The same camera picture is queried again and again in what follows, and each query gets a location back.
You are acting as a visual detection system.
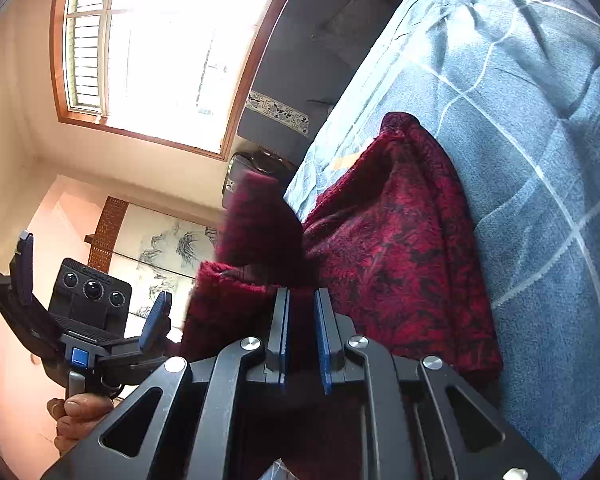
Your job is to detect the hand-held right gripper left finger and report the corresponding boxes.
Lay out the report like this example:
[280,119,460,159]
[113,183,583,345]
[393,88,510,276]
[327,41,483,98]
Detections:
[40,287,292,480]

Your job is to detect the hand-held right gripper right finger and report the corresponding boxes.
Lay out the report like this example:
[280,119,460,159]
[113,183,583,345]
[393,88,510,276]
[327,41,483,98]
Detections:
[314,287,564,480]

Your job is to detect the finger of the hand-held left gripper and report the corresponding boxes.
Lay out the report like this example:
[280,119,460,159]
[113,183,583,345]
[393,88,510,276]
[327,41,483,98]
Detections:
[96,290,174,368]
[0,230,65,362]

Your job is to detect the dark red knitted sweater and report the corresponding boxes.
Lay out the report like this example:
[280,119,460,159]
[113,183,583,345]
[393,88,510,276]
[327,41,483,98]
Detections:
[180,111,504,480]

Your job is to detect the person's left hand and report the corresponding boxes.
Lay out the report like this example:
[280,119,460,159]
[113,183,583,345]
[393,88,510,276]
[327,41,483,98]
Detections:
[47,392,117,457]

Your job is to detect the painted folding screen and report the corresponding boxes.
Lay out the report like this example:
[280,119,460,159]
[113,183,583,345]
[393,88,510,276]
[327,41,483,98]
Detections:
[84,196,222,322]

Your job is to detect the wooden chair with grey cushion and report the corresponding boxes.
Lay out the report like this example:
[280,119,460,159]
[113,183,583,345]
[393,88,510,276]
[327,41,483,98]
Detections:
[222,146,293,211]

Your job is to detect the grey padded headboard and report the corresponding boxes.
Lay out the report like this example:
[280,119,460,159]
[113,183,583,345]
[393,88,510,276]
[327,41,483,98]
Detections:
[235,0,431,172]

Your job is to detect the wooden framed window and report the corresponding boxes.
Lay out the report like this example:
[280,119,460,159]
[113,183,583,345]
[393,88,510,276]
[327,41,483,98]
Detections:
[50,0,312,162]

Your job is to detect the blue checked bed sheet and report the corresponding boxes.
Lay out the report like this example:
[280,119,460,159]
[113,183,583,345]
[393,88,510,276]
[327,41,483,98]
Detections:
[282,0,600,480]

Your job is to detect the large grey pillow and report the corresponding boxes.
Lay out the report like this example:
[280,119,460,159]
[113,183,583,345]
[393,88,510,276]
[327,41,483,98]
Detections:
[310,0,397,69]

